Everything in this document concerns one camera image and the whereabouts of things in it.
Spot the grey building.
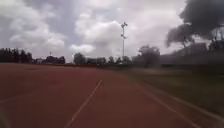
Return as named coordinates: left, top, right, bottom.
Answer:
left=159, top=42, right=224, bottom=66

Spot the red running track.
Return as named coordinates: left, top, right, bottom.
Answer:
left=0, top=63, right=224, bottom=128

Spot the large dark tree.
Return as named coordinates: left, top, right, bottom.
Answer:
left=165, top=0, right=224, bottom=51

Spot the small round tree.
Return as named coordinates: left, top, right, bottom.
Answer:
left=137, top=45, right=161, bottom=68

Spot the row of trees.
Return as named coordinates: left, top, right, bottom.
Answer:
left=0, top=47, right=134, bottom=66

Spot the green grass strip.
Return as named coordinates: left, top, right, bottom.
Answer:
left=99, top=65, right=224, bottom=118

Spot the tall floodlight mast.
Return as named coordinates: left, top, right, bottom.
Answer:
left=120, top=21, right=129, bottom=64

